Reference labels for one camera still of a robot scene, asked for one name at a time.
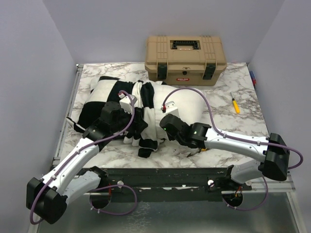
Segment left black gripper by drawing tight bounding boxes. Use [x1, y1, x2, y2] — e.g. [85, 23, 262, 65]
[111, 105, 148, 134]

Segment white pillow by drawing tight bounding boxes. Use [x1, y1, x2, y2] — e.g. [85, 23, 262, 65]
[91, 77, 207, 141]

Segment black white checkered pillowcase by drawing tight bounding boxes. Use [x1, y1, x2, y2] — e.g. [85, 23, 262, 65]
[66, 76, 167, 158]

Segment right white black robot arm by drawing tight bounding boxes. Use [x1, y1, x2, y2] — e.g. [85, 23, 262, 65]
[159, 114, 290, 190]

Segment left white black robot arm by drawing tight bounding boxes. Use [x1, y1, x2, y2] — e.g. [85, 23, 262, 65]
[26, 98, 136, 225]

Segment yellow black pliers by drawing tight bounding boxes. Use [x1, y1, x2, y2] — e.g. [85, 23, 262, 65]
[187, 148, 208, 158]

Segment tan plastic toolbox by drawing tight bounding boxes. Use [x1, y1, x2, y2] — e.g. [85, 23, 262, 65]
[145, 36, 227, 86]

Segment blue red object at edge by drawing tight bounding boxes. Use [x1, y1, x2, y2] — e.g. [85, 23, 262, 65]
[249, 71, 257, 90]

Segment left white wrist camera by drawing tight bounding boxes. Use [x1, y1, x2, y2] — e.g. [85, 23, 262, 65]
[119, 94, 137, 114]

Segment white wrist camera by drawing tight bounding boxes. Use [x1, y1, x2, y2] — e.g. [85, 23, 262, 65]
[161, 101, 179, 117]
[119, 94, 137, 114]

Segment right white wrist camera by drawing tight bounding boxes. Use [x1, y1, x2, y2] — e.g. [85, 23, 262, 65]
[161, 101, 179, 117]

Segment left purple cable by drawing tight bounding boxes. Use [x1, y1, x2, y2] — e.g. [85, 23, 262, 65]
[29, 90, 138, 225]

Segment black metal base rail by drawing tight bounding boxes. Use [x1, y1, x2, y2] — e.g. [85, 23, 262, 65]
[48, 166, 268, 202]

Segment yellow handled screwdriver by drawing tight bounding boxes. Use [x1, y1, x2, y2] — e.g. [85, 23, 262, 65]
[230, 92, 240, 114]

